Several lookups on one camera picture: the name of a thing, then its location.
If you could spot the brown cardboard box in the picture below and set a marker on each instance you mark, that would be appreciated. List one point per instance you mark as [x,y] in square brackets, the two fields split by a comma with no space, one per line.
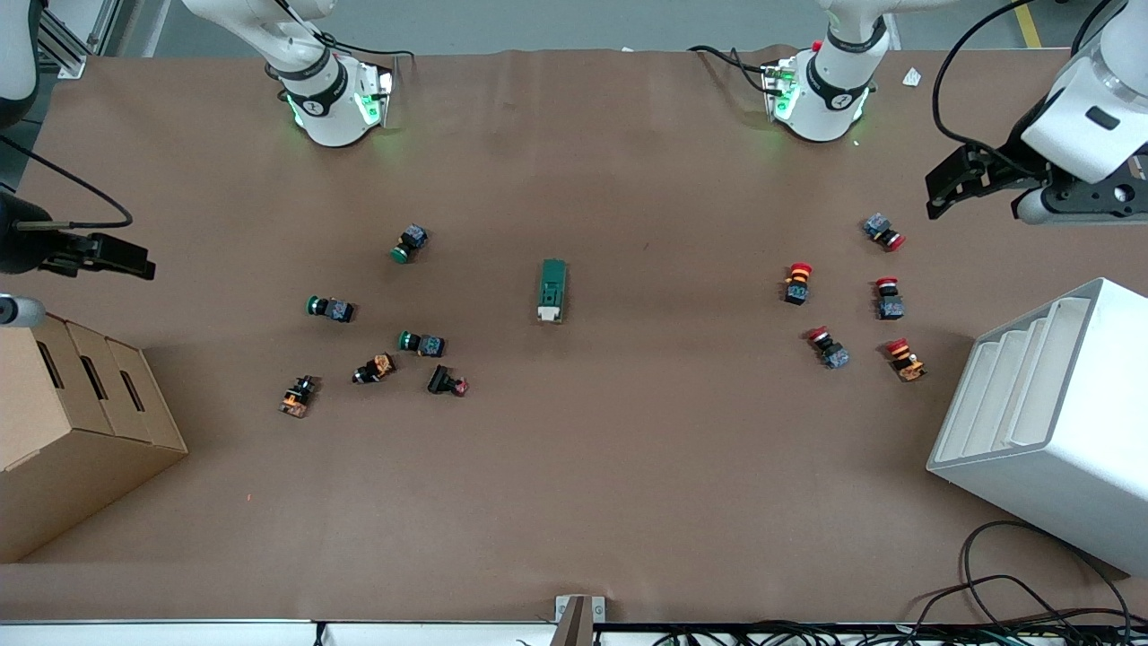
[54,467]

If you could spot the green push button switch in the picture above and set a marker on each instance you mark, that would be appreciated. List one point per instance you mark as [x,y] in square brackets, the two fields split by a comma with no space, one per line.
[332,309]
[423,344]
[410,242]

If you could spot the grey metal bracket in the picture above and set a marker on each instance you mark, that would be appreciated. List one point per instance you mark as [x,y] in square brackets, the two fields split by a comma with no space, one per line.
[578,619]

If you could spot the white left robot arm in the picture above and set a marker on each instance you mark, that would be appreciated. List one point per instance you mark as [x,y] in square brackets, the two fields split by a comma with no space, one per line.
[825,99]

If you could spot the brown paper table mat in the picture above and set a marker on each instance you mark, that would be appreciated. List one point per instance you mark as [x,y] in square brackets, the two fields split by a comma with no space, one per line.
[628,467]

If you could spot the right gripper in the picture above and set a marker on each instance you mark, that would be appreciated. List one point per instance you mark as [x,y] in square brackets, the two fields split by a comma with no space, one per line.
[20,244]

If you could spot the black orange selector switch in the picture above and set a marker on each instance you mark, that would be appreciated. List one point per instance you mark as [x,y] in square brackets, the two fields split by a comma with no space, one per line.
[299,397]
[375,368]

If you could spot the small white paper scrap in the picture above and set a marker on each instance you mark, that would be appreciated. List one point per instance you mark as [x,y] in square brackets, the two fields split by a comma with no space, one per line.
[912,77]

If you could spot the aluminium frame profile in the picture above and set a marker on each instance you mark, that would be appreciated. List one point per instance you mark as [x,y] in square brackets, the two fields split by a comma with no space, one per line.
[70,45]

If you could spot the black switch with red tip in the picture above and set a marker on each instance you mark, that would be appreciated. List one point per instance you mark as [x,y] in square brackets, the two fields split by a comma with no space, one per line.
[444,380]

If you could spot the red emergency stop button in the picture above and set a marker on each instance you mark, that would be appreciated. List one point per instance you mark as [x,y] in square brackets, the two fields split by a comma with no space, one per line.
[882,231]
[829,348]
[890,301]

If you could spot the red button with orange block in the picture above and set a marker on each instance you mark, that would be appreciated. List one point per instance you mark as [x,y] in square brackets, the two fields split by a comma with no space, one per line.
[797,285]
[906,361]

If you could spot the white stepped plastic bin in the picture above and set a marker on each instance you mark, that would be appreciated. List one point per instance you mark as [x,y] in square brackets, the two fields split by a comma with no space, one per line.
[1067,467]

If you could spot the green load switch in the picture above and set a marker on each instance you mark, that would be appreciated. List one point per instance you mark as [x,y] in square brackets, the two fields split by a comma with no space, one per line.
[552,283]

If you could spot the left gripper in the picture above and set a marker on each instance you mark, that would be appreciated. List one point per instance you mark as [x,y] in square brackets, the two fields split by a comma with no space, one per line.
[1003,170]

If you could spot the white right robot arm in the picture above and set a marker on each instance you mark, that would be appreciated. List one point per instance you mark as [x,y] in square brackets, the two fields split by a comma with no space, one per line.
[327,108]

